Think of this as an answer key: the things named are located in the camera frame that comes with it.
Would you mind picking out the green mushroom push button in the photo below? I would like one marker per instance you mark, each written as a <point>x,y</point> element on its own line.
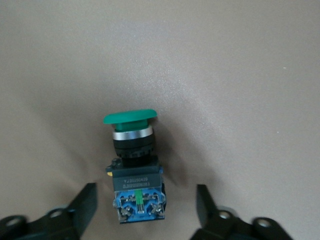
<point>135,180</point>

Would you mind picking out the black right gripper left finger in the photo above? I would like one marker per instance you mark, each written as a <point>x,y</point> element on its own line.
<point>50,225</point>

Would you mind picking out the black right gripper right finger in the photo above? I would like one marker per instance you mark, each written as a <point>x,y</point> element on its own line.
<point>225,227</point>

